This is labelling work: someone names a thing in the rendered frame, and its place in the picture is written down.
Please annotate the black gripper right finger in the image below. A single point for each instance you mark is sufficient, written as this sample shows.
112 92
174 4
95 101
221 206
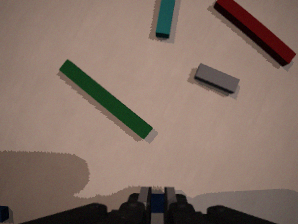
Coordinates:
184 213

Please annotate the turquoise rod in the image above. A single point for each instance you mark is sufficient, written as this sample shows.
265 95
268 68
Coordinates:
165 18

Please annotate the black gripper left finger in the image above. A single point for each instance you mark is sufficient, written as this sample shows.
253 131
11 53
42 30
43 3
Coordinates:
132 212

